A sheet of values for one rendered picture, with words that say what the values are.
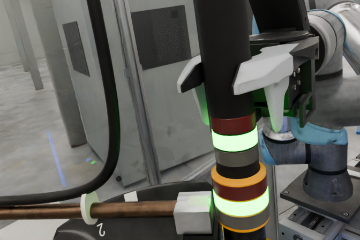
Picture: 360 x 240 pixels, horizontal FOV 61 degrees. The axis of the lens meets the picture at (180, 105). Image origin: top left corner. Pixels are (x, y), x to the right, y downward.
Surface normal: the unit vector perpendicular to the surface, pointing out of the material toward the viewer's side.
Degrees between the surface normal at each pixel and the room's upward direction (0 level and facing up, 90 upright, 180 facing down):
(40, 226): 50
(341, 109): 85
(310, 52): 90
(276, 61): 42
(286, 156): 104
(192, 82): 90
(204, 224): 90
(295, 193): 0
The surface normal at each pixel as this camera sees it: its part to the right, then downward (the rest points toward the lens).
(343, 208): -0.15, -0.94
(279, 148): -0.41, 0.54
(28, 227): 0.45, -0.53
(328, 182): -0.42, 0.03
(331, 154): -0.19, 0.32
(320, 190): -0.63, 0.02
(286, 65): 0.66, 0.12
